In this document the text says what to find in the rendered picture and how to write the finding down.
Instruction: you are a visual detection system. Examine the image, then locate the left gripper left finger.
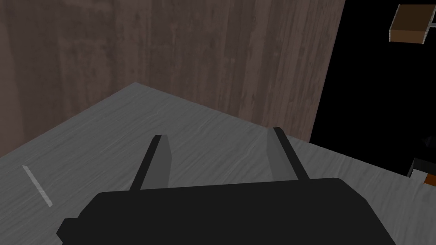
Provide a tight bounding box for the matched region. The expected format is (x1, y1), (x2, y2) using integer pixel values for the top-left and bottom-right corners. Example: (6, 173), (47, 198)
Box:
(129, 134), (171, 191)

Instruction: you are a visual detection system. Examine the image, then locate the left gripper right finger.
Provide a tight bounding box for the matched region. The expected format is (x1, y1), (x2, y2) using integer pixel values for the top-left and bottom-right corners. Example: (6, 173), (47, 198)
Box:
(265, 127), (311, 182)

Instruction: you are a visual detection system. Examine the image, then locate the pale grey thin strip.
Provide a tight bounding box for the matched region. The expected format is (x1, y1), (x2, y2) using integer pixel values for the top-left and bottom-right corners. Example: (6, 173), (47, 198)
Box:
(21, 165), (54, 208)

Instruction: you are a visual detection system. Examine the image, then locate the brown wooden box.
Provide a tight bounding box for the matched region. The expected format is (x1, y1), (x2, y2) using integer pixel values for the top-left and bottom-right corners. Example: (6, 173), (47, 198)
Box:
(388, 3), (436, 45)

